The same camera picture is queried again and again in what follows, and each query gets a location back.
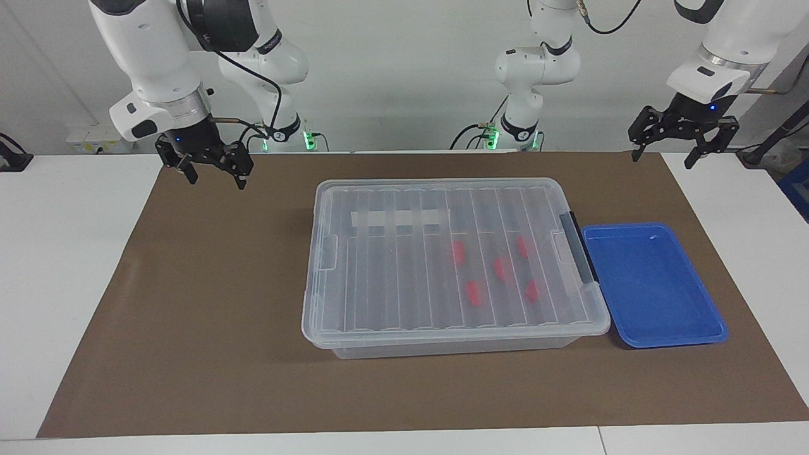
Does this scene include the clear plastic storage box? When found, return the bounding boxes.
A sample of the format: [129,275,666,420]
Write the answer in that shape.
[303,179,611,361]

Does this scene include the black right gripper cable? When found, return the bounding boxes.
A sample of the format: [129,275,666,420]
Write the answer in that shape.
[176,0,284,150]

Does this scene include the clear plastic box lid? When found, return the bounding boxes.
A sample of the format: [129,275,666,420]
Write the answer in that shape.
[301,178,612,350]

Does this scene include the black box latch handle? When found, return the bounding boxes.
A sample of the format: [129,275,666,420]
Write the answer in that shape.
[559,211,600,286]

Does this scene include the blue crate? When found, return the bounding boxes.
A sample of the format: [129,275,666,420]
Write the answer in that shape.
[778,158,809,224]

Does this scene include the brown table mat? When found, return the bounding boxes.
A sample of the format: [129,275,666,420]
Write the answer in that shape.
[36,150,809,439]

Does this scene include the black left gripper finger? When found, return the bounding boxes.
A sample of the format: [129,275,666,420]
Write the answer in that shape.
[628,106,671,162]
[684,117,740,168]

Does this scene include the blue plastic tray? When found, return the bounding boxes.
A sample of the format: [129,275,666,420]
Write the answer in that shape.
[580,222,730,350]

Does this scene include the black stand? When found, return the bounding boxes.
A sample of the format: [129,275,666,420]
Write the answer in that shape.
[736,100,809,169]

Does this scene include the black clamp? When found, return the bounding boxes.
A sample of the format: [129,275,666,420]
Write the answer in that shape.
[0,132,34,173]

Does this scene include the white wall power strip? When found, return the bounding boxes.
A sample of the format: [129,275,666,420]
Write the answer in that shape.
[66,124,127,155]

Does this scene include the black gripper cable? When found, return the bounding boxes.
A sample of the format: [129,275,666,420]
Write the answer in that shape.
[176,0,284,150]
[576,0,809,97]

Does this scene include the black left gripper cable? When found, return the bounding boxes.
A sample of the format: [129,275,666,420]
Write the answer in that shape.
[576,0,809,97]

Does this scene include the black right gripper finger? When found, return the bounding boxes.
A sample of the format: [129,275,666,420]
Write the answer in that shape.
[215,142,255,189]
[156,136,198,185]

